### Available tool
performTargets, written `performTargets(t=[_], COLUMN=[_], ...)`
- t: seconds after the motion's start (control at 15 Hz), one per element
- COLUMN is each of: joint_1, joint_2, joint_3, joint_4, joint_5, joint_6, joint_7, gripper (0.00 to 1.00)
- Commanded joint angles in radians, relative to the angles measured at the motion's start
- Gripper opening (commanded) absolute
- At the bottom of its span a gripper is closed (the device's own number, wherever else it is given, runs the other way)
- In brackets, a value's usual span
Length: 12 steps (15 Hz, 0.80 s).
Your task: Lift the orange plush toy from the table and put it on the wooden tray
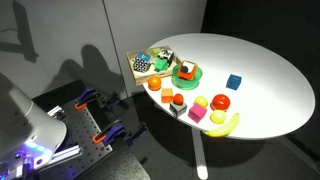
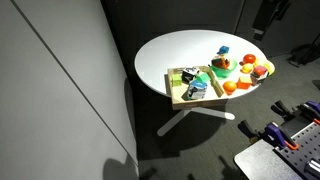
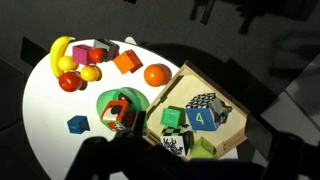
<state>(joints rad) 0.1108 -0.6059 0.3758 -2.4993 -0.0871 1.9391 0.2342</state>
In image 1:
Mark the orange round plush toy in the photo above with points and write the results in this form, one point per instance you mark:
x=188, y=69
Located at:
x=154, y=83

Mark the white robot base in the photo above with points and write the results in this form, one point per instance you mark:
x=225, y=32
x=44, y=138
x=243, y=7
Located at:
x=29, y=137

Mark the wooden tray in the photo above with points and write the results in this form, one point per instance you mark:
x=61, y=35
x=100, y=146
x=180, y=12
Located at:
x=146, y=55

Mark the green toy block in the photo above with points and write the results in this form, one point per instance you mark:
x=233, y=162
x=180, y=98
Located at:
x=161, y=65

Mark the red tomato toy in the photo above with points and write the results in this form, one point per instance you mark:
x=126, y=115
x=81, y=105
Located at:
x=220, y=102

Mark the yellow banana toy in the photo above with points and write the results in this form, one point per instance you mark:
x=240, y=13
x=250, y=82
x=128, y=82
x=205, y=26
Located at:
x=226, y=128

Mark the small red ball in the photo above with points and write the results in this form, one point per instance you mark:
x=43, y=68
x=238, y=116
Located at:
x=178, y=99

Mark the green round plate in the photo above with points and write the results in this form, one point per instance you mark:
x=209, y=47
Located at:
x=183, y=83

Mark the grey black cube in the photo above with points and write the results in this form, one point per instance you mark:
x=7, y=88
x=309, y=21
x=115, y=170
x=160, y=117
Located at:
x=177, y=110

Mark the black white dotted cube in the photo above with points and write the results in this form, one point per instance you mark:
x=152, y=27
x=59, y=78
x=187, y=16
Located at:
x=141, y=65

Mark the orange white cube with ball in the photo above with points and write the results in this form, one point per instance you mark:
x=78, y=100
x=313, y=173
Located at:
x=187, y=70

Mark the black white checkered cube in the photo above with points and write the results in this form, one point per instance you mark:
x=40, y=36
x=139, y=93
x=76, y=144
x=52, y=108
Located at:
x=167, y=55

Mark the light green small block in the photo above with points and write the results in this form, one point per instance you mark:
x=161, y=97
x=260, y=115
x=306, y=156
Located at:
x=155, y=51

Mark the yellow ball upper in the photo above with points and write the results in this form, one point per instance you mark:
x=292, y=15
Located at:
x=201, y=100

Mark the yellow ball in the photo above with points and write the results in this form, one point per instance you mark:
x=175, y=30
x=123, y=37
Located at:
x=218, y=116
x=201, y=100

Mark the pink cube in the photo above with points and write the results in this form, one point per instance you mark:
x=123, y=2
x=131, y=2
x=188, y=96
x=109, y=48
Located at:
x=197, y=112

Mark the purple clamp upper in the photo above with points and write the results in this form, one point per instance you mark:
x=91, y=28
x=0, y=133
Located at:
x=91, y=94

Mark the purple clamp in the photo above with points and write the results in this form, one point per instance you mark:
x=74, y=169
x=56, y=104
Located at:
x=116, y=130
x=91, y=94

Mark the purple clamp lower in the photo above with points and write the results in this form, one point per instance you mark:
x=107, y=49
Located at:
x=116, y=130

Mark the yellow ball lower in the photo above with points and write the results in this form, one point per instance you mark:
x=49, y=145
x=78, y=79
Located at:
x=218, y=116

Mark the blue cube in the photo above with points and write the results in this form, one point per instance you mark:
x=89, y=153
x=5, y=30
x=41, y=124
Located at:
x=233, y=82

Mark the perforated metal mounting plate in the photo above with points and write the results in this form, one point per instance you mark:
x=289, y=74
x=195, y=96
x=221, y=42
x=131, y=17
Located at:
x=84, y=154

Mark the white table leg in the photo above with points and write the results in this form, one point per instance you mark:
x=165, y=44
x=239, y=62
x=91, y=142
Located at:
x=201, y=167

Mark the aluminium extrusion rail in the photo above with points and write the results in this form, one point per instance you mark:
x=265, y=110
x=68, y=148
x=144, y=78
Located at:
x=65, y=155

